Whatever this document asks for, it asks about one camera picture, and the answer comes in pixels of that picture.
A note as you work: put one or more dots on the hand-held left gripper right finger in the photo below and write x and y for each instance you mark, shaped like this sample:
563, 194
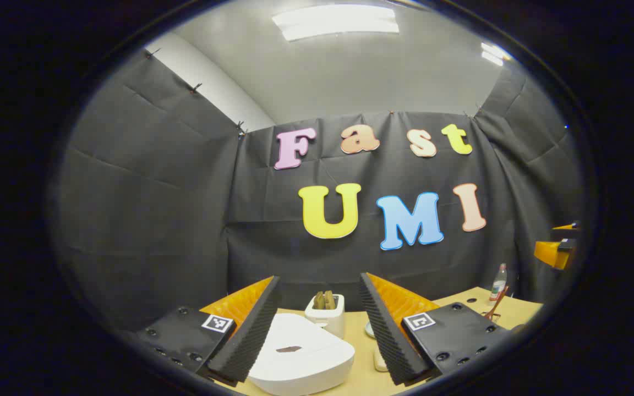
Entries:
386, 335

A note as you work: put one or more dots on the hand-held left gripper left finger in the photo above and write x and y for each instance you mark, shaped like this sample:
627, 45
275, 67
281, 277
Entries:
253, 335

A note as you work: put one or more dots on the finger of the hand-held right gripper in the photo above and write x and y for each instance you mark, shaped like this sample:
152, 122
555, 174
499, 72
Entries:
548, 253
567, 226

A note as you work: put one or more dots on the white rice cooker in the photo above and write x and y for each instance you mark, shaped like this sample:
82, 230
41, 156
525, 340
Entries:
306, 357

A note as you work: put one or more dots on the brown wooden spoon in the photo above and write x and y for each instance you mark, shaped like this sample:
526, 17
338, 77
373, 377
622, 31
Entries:
497, 305

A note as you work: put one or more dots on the white toaster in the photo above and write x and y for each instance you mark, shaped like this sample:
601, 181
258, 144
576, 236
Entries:
331, 322

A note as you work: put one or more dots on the clear plastic bottle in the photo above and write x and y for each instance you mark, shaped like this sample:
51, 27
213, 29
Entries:
497, 286

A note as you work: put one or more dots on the brown bread slice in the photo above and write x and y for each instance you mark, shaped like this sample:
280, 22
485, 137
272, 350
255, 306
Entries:
330, 300
318, 301

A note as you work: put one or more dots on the black backdrop cloth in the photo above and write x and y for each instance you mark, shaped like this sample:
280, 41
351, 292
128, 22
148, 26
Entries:
157, 220

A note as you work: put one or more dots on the small ceiling light panel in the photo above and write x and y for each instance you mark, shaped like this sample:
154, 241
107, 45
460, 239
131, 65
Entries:
494, 54

